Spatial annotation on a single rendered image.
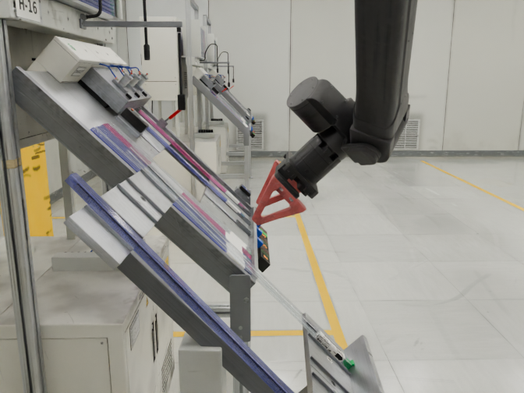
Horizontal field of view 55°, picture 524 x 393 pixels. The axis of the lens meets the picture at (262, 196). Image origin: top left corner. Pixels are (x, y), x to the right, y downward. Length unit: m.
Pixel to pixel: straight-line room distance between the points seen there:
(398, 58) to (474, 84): 7.91
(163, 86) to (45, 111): 3.57
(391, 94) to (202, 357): 0.43
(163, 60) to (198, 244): 3.65
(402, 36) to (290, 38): 7.28
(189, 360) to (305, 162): 0.33
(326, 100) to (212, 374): 0.41
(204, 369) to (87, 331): 0.62
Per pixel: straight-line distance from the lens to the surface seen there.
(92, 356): 1.35
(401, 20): 0.52
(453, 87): 8.35
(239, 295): 1.17
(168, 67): 4.72
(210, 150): 4.72
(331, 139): 0.75
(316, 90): 0.70
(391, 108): 0.63
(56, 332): 1.35
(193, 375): 0.75
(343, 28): 7.91
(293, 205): 0.72
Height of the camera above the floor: 1.19
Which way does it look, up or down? 13 degrees down
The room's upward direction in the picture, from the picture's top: straight up
